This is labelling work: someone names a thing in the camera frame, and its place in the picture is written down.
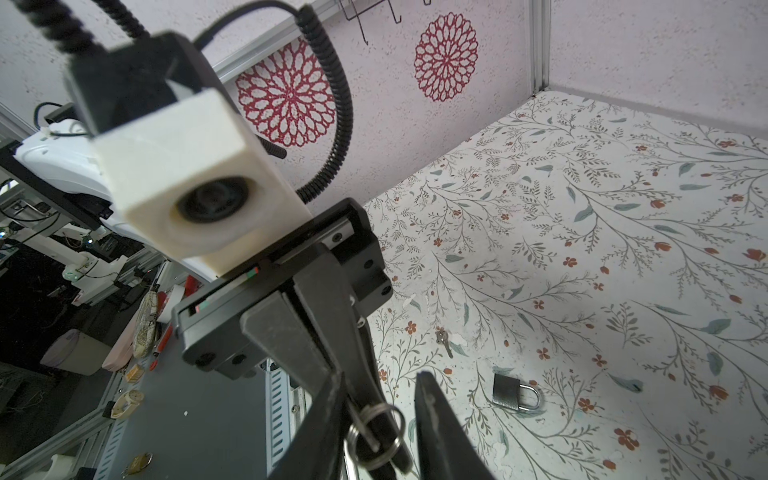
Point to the small silver key on table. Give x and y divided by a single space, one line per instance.
442 338

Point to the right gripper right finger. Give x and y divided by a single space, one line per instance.
444 450

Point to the silver key with ring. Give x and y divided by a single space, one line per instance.
374 442

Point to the black wire wall rack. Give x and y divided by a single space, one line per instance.
379 25

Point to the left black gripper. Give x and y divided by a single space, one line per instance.
298 302

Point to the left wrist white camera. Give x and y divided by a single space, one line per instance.
181 166

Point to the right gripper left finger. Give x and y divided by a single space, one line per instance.
315 453

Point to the grey padlock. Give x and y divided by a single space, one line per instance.
510 393

